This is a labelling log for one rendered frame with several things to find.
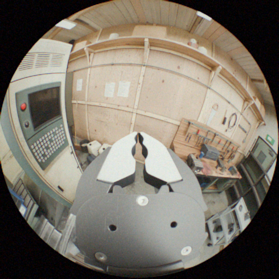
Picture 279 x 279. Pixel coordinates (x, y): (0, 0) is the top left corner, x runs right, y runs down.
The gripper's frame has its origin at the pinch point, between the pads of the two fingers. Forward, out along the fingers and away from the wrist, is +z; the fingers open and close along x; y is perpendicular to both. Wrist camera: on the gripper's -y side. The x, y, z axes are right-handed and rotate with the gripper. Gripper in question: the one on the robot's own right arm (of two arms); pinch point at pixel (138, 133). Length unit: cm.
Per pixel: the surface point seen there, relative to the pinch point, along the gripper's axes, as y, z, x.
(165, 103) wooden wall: 12, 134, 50
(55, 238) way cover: 78, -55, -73
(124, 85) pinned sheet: -14, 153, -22
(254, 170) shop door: 90, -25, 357
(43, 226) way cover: 73, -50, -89
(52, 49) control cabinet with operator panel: -55, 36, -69
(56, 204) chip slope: 67, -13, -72
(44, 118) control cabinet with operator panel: 4, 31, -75
